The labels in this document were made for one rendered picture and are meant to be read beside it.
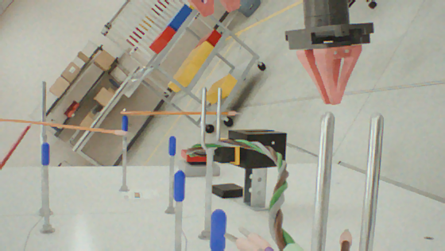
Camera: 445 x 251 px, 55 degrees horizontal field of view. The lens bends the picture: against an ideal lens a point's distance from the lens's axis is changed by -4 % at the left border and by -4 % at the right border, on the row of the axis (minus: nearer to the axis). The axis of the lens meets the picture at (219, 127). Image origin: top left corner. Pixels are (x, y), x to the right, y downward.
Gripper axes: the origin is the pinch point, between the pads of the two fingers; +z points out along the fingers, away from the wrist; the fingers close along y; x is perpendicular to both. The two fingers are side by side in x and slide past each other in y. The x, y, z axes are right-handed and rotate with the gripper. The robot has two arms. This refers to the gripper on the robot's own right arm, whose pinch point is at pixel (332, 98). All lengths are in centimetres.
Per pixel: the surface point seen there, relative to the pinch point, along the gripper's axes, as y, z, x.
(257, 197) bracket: 0.5, 9.9, -13.2
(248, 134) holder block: 1.6, 2.0, -14.3
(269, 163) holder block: 1.6, 5.8, -11.8
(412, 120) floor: -98, 37, 146
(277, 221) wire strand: 29.1, -0.9, -30.5
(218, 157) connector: 0.7, 4.0, -17.9
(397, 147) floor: -98, 49, 134
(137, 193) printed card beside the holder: -10.6, 9.3, -24.2
